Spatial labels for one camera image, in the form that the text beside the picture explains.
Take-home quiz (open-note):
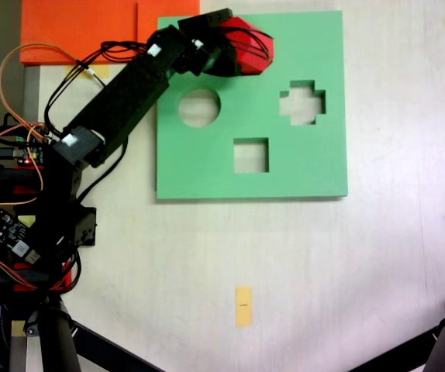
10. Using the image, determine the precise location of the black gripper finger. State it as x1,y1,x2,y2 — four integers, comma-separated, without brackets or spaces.
202,38,243,79

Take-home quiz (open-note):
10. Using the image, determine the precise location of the red octagonal pillar block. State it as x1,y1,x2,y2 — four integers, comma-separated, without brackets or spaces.
219,15,276,77

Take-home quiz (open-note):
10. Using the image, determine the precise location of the large orange foam block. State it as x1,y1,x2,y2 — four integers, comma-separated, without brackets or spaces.
19,0,139,65

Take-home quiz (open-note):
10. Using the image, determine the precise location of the wide yellow tape strip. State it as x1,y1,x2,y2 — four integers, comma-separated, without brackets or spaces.
65,64,110,80

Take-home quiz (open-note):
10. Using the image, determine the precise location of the green shape sorter board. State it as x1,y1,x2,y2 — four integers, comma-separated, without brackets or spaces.
155,10,349,201

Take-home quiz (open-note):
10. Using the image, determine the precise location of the circuit board with green terminal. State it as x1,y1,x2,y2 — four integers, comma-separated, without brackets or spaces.
15,123,53,166

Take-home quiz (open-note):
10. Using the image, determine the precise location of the red and black table clamp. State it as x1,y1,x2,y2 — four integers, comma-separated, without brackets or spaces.
0,162,47,195
0,261,73,294

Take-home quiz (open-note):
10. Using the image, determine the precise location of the yellow paper label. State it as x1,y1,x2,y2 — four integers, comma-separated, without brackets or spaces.
234,285,254,329

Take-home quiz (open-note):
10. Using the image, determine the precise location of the black circuit board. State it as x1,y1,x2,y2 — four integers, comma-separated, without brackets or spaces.
0,208,41,267

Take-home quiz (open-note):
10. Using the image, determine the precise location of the thin black tripod strut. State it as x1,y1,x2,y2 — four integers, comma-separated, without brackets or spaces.
69,319,165,372
346,327,440,372

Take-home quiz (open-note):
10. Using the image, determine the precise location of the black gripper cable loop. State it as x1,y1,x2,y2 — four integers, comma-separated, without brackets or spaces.
218,25,276,65

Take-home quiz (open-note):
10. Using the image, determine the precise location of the black forearm cable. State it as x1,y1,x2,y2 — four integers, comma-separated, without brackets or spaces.
43,40,156,136

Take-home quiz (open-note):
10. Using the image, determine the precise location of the long black cable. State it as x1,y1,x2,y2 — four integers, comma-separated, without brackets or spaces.
74,57,129,198

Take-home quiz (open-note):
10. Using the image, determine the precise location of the orange looped wire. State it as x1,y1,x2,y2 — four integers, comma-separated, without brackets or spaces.
0,43,82,135

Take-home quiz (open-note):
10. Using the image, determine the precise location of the thin orange wire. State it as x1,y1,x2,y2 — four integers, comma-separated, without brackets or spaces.
0,154,45,211

